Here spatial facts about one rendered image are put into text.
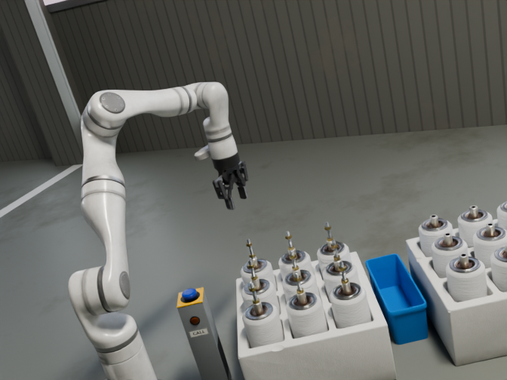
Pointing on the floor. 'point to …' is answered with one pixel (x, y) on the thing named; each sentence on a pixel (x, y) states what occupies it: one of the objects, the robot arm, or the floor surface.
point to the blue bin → (398, 298)
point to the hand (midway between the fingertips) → (236, 199)
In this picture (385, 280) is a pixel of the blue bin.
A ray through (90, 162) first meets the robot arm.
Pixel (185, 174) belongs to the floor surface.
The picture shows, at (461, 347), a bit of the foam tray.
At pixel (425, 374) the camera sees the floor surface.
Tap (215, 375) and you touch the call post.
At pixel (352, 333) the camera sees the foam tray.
